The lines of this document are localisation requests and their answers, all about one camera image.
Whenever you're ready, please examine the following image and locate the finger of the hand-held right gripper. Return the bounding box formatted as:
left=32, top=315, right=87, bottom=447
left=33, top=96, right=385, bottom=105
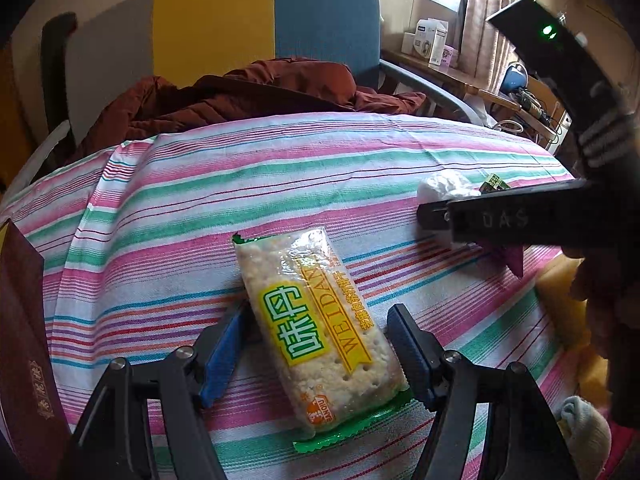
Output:
left=416, top=199, right=456, bottom=233

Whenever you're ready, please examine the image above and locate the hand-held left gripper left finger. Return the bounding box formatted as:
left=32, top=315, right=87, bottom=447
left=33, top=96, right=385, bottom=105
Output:
left=57, top=302, right=248, bottom=480

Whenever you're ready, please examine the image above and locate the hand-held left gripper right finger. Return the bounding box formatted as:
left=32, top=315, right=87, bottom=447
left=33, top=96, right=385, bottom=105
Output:
left=387, top=304, right=581, bottom=480

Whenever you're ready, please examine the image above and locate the clear plastic bag ball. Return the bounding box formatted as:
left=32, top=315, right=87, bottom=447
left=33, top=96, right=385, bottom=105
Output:
left=417, top=170, right=483, bottom=248

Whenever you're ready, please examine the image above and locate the cracker packet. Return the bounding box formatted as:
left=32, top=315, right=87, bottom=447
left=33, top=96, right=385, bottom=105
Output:
left=231, top=226, right=411, bottom=456

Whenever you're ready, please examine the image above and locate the maroon box with gold lining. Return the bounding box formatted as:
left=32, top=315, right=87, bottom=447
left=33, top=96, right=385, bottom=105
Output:
left=0, top=217, right=73, bottom=466

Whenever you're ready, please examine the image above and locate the person's right hand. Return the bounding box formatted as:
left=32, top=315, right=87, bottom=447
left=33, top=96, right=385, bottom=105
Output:
left=570, top=255, right=626, bottom=361

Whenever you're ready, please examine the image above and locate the blue round object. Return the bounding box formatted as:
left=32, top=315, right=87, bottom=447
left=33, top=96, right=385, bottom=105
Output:
left=501, top=62, right=526, bottom=93

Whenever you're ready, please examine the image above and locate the small green packet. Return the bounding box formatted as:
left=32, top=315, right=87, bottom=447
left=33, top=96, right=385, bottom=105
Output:
left=479, top=174, right=512, bottom=194

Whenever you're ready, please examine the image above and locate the checked curtain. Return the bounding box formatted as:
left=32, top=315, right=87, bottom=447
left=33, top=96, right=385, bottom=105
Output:
left=460, top=0, right=541, bottom=91

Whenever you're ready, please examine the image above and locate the wooden side desk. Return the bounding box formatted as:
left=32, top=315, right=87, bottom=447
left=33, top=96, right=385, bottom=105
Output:
left=380, top=50, right=571, bottom=151

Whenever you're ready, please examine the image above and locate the white carton on desk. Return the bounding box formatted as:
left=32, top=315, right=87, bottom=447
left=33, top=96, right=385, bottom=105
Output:
left=402, top=17, right=451, bottom=66

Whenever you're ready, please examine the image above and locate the striped tablecloth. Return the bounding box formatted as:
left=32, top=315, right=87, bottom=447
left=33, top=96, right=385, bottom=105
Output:
left=0, top=110, right=611, bottom=480

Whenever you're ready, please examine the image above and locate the rust brown jacket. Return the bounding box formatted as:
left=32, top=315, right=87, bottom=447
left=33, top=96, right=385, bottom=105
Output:
left=65, top=57, right=426, bottom=161

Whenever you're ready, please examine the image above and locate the grey yellow blue chair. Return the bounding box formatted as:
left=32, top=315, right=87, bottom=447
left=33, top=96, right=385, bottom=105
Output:
left=40, top=0, right=483, bottom=151

